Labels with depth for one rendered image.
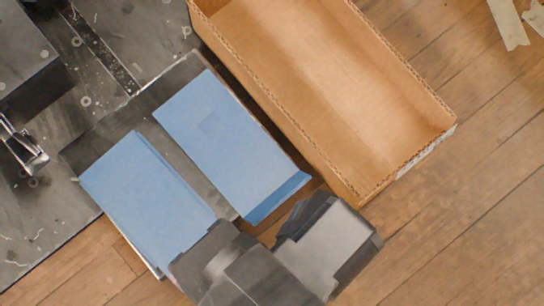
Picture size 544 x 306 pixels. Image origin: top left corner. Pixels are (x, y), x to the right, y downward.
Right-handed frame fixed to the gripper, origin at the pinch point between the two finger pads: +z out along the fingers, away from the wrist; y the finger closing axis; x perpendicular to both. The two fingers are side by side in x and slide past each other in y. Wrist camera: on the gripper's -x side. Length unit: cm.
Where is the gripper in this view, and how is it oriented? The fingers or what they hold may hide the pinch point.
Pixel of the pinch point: (206, 264)
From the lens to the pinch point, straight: 97.0
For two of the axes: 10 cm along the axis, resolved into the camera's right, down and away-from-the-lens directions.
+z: -3.2, -1.2, 9.4
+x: -7.3, 6.6, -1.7
